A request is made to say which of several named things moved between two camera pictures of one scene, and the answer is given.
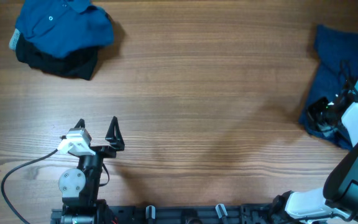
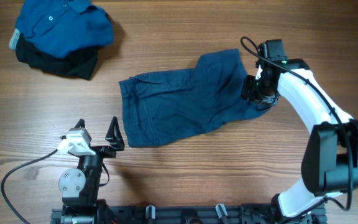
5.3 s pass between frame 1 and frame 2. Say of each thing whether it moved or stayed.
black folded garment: stayed
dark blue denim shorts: moved
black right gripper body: moved
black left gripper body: stayed
